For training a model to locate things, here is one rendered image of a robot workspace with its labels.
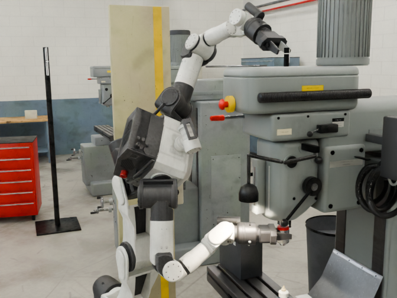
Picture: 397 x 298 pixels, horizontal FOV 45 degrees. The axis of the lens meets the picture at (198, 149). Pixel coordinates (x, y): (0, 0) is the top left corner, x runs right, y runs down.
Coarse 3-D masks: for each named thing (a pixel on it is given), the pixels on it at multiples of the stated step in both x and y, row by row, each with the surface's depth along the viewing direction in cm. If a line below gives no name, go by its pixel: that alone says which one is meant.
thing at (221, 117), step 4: (212, 116) 179; (216, 116) 179; (220, 116) 180; (224, 116) 181; (228, 116) 182; (232, 116) 182; (236, 116) 183; (240, 116) 183; (244, 116) 184; (212, 120) 179; (216, 120) 180; (220, 120) 180
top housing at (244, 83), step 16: (224, 80) 176; (240, 80) 163; (256, 80) 159; (272, 80) 160; (288, 80) 163; (304, 80) 165; (320, 80) 167; (336, 80) 170; (352, 80) 172; (224, 96) 177; (240, 96) 164; (256, 96) 160; (240, 112) 169; (256, 112) 162; (272, 112) 164; (288, 112) 167
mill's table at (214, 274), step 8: (208, 272) 240; (216, 272) 232; (224, 272) 233; (208, 280) 239; (216, 280) 228; (224, 280) 223; (232, 280) 225; (240, 280) 222; (248, 280) 223; (256, 280) 222; (264, 280) 222; (272, 280) 222; (216, 288) 229; (224, 288) 219; (232, 288) 215; (240, 288) 217; (248, 288) 215; (256, 288) 215; (264, 288) 215; (272, 288) 215; (280, 288) 214; (224, 296) 220; (232, 296) 211; (240, 296) 207; (248, 296) 209; (256, 296) 207; (264, 296) 209; (272, 296) 207; (288, 296) 207
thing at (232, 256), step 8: (224, 248) 235; (232, 248) 227; (240, 248) 220; (248, 248) 221; (256, 248) 223; (224, 256) 236; (232, 256) 228; (240, 256) 221; (248, 256) 222; (256, 256) 224; (224, 264) 237; (232, 264) 229; (240, 264) 221; (248, 264) 223; (256, 264) 225; (232, 272) 229; (240, 272) 222; (248, 272) 224; (256, 272) 226
